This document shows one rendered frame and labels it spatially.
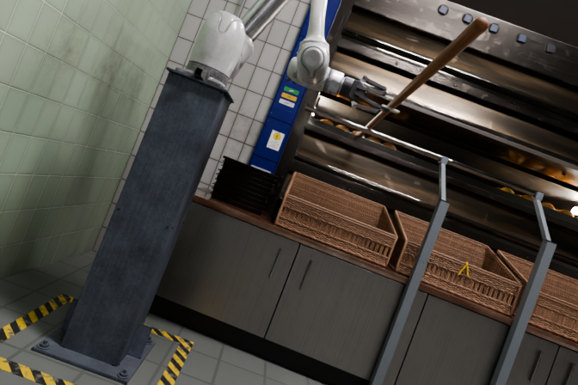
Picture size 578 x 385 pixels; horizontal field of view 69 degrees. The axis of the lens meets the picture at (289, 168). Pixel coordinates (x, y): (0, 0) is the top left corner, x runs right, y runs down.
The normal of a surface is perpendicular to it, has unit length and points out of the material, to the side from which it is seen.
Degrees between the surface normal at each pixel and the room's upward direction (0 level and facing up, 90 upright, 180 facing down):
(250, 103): 90
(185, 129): 90
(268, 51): 90
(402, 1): 90
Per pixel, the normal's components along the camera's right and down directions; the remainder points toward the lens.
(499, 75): 0.10, -0.36
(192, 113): 0.04, -0.01
